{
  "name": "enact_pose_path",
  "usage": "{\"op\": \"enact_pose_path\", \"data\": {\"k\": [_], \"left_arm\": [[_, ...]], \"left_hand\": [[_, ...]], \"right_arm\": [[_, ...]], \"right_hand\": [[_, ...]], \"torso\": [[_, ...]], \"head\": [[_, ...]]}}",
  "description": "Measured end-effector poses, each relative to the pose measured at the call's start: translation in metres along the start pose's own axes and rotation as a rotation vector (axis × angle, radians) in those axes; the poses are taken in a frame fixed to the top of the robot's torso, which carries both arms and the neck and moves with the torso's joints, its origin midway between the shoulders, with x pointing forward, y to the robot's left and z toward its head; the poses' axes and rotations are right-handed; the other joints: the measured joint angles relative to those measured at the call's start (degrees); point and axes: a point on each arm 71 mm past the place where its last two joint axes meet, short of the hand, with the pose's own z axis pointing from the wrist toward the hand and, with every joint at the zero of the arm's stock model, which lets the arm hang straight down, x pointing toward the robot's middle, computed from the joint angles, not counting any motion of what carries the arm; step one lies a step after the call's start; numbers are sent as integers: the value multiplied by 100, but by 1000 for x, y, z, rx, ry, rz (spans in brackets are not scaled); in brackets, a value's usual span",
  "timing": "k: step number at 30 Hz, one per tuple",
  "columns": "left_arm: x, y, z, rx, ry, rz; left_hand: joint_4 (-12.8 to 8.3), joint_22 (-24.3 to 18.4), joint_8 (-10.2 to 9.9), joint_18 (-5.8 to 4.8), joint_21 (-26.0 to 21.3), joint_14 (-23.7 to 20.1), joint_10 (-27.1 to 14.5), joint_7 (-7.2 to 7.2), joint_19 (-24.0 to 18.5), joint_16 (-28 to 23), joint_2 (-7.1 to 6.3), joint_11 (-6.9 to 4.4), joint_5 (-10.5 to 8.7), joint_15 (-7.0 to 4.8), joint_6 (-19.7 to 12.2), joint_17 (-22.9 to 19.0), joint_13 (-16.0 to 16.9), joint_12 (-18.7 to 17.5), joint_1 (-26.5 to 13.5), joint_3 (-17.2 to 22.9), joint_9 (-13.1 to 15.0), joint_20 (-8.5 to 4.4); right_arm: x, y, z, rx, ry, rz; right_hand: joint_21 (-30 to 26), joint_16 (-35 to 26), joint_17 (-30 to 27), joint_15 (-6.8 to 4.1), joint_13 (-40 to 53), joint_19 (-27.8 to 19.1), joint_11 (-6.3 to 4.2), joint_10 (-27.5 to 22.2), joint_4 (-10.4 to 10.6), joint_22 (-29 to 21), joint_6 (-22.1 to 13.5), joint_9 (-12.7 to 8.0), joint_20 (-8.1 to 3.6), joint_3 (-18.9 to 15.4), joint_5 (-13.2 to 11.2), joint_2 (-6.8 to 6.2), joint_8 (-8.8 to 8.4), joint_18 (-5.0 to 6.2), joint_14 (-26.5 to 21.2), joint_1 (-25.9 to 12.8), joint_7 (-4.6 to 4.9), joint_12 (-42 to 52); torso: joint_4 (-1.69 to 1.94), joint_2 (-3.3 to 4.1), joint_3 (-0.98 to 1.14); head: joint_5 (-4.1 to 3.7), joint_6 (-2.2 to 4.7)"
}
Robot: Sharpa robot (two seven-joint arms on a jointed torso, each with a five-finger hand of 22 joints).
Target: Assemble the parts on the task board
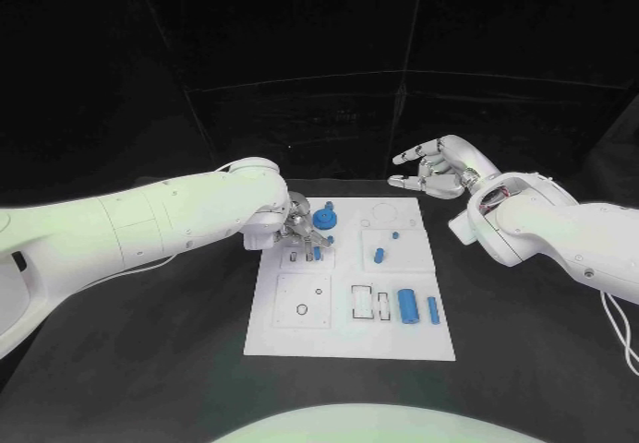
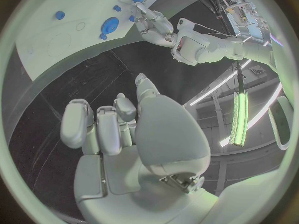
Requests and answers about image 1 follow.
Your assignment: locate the blue gear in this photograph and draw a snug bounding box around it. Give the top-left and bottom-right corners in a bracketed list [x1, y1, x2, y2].
[312, 208, 339, 231]

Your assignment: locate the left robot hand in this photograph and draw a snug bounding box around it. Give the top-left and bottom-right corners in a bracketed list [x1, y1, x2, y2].
[273, 191, 336, 261]

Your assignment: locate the large blue cylinder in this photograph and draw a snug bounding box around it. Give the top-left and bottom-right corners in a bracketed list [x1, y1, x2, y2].
[397, 288, 421, 326]

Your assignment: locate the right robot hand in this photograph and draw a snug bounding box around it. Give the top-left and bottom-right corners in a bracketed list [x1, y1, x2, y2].
[387, 134, 504, 200]

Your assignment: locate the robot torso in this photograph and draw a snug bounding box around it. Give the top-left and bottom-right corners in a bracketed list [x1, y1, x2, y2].
[212, 402, 548, 443]

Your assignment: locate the white task board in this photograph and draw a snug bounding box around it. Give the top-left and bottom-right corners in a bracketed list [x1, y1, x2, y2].
[242, 197, 457, 362]

